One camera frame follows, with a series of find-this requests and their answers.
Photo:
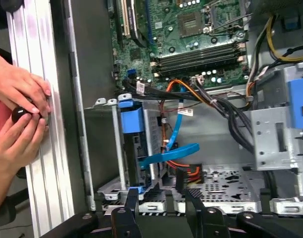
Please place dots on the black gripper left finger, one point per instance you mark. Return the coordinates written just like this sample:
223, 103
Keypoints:
123, 223

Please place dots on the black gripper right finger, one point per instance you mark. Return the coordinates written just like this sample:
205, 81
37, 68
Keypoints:
208, 223

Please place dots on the hard disk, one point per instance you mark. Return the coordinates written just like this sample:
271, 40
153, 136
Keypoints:
131, 116

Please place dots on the round black tool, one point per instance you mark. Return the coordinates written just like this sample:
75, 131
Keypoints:
19, 114

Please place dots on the silver disk bay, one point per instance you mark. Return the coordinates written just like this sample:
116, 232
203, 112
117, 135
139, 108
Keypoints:
154, 124

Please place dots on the person's right hand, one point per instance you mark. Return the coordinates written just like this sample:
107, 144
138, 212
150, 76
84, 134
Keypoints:
17, 141

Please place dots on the person's left hand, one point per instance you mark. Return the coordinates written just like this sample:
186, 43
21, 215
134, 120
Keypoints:
17, 84

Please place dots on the silver drive cage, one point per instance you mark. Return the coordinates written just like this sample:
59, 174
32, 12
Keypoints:
267, 138

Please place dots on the blue SATA port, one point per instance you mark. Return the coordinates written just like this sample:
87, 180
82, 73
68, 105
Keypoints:
132, 73

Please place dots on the black PC case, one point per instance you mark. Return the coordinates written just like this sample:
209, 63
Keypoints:
92, 74

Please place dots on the black RAM slot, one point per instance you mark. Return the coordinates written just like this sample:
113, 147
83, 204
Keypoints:
198, 62
198, 67
198, 51
198, 56

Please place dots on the green motherboard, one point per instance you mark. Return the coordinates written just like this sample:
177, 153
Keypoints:
164, 29

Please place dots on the CPU socket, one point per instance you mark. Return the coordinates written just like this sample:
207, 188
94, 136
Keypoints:
191, 23

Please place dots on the metal locking lever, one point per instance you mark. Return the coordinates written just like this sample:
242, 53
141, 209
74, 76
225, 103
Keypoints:
230, 23

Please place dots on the blue expansion slot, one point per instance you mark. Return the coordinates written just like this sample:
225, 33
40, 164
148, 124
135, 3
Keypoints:
149, 22

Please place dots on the white expansion slot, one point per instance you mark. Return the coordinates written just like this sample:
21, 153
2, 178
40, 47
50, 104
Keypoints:
126, 19

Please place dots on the metal socket cover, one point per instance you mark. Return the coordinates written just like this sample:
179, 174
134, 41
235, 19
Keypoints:
243, 15

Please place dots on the blue plastic drive bracket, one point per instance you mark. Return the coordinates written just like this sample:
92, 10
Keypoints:
298, 99

